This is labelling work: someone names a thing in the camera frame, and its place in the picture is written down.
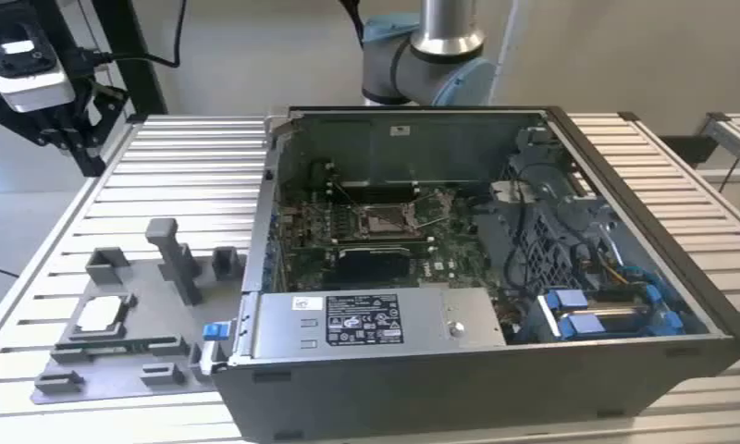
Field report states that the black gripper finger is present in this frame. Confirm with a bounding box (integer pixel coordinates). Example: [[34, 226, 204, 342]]
[[0, 90, 91, 177], [76, 78, 130, 178]]

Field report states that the silver CPU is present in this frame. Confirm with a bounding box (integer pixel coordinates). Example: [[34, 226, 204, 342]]
[[76, 295, 128, 330]]

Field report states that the black RAM slot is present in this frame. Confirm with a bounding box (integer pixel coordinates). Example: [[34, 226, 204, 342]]
[[330, 235, 435, 246], [326, 181, 420, 191]]

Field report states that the CPU socket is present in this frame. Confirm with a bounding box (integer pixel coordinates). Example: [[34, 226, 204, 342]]
[[355, 203, 422, 240]]

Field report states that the green RAM stick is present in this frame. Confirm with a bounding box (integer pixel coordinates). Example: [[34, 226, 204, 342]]
[[55, 337, 184, 352]]

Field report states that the metal socket cover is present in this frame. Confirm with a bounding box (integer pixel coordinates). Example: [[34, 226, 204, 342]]
[[358, 201, 420, 213]]

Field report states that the black heatsink shroud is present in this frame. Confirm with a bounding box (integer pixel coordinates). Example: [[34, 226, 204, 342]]
[[336, 244, 412, 283]]

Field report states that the grey parts rack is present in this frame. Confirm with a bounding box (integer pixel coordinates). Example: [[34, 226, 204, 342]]
[[30, 216, 252, 404]]

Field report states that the silver power supply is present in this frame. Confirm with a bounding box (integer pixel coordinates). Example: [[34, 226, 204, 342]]
[[250, 287, 509, 361]]

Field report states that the green motherboard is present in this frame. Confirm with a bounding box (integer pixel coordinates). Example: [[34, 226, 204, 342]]
[[271, 184, 514, 297]]

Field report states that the grey perforated drive cage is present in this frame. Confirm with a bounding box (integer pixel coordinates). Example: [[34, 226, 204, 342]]
[[473, 152, 601, 297]]

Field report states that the black open PC case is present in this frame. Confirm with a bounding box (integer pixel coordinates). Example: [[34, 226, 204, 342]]
[[212, 105, 740, 444]]

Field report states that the blue disk carrier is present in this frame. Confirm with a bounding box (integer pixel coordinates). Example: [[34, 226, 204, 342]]
[[546, 285, 666, 310], [558, 310, 686, 339]]

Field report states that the black box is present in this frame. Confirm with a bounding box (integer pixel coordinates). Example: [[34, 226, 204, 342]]
[[657, 134, 721, 167]]

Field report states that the aluminium side table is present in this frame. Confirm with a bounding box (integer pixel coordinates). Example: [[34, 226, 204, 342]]
[[699, 110, 740, 172]]

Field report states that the black frame pillar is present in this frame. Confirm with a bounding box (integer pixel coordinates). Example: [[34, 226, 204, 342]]
[[107, 0, 170, 116]]

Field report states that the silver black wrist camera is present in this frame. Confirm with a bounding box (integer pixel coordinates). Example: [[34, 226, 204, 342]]
[[0, 22, 79, 113]]

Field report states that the black camera cable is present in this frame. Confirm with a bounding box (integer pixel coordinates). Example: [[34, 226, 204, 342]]
[[76, 0, 190, 69]]

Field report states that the white wall conduit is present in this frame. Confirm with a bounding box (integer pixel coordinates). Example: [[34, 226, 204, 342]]
[[498, 0, 523, 110]]

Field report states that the silver metal bracket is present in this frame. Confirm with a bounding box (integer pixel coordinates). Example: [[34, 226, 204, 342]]
[[490, 180, 535, 204]]

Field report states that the black internal cable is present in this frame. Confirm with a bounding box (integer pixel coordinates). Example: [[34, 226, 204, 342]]
[[503, 179, 535, 290]]

